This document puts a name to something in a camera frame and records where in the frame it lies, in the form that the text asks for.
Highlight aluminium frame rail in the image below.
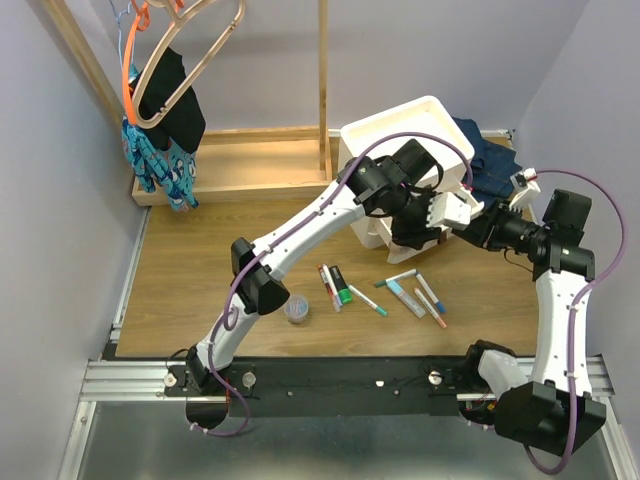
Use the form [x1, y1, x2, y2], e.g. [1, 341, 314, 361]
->
[55, 207, 181, 480]

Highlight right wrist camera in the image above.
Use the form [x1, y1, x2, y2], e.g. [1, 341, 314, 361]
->
[509, 168, 541, 211]

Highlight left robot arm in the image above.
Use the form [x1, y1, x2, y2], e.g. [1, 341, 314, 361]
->
[186, 134, 444, 395]

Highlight blue wire hanger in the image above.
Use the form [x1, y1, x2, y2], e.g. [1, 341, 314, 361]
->
[109, 0, 138, 76]

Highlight orange hanger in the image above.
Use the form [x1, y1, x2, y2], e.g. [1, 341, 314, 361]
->
[122, 1, 151, 125]

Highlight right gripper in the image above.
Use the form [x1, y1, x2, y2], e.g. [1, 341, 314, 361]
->
[452, 197, 549, 253]

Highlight red white marker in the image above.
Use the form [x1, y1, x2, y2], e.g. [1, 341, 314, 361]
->
[322, 264, 342, 312]

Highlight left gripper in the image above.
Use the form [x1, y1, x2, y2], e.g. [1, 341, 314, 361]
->
[383, 184, 442, 250]

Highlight green cap white marker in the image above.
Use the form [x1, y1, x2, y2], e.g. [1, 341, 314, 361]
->
[374, 268, 418, 288]

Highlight white drawer cabinet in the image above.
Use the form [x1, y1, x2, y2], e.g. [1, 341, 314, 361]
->
[339, 95, 486, 265]

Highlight blue tip white marker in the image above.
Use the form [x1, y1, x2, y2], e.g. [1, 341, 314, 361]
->
[416, 272, 446, 314]

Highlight wooden hanger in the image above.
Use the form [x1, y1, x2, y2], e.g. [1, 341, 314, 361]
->
[131, 0, 247, 131]

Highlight green black highlighter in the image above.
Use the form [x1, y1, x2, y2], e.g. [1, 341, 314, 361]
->
[329, 265, 353, 305]

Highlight blue patterned garment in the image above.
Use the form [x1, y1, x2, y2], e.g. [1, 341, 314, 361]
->
[122, 55, 206, 212]

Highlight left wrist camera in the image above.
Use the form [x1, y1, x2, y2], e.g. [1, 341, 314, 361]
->
[427, 192, 471, 230]

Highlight clear round clip jar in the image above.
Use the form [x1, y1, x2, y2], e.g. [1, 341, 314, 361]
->
[283, 294, 309, 325]

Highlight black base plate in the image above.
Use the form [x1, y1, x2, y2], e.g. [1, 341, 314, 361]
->
[164, 356, 496, 425]

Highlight light blue lead case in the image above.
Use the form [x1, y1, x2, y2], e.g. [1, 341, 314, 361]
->
[386, 280, 426, 318]

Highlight black garment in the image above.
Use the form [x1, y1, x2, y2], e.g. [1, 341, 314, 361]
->
[137, 47, 207, 152]

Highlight folded denim jeans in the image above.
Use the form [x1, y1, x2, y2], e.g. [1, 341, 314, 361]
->
[453, 117, 521, 205]

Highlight wooden clothes rack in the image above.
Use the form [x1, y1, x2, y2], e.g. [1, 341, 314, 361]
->
[42, 1, 334, 207]

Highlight teal tip white marker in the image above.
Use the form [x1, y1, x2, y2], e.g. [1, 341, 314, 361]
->
[348, 284, 388, 317]

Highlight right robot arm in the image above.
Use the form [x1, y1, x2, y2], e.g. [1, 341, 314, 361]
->
[455, 189, 606, 456]

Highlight orange tip white marker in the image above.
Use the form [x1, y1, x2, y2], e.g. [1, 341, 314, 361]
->
[414, 288, 447, 329]

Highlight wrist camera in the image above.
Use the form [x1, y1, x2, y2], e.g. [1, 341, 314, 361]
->
[427, 192, 471, 230]
[509, 168, 541, 211]

